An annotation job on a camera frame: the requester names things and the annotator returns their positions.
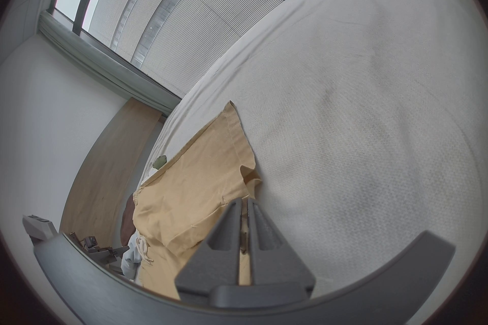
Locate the pale grey garment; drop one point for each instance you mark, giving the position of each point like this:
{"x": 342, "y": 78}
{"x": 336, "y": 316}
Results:
{"x": 130, "y": 257}

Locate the window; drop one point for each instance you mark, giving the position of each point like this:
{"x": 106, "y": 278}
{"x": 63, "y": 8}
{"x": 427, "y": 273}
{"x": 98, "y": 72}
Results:
{"x": 213, "y": 11}

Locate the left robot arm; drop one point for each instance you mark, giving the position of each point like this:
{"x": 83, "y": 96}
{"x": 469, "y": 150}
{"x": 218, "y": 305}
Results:
{"x": 38, "y": 226}

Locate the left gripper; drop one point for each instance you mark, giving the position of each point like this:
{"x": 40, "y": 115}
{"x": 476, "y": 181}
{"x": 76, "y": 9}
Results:
{"x": 105, "y": 254}

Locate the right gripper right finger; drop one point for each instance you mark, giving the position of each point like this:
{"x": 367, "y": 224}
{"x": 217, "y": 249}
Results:
{"x": 282, "y": 270}

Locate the bed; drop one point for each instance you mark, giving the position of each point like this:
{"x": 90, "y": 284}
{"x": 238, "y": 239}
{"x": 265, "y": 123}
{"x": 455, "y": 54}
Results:
{"x": 362, "y": 106}

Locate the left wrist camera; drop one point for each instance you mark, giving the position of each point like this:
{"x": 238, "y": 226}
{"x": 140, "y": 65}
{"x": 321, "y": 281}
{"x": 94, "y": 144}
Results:
{"x": 91, "y": 242}

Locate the olive green garment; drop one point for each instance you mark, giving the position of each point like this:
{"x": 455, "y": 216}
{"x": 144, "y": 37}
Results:
{"x": 159, "y": 162}

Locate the dark brown garment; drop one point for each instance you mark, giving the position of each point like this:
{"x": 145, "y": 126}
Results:
{"x": 127, "y": 220}

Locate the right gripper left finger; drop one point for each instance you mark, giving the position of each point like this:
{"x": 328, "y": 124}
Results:
{"x": 206, "y": 270}

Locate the cream white garment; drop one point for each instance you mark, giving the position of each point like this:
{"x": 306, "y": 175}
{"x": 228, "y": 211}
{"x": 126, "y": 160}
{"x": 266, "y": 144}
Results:
{"x": 150, "y": 177}

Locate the tan shorts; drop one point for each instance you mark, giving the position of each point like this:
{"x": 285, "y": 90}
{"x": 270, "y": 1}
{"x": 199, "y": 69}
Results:
{"x": 198, "y": 178}

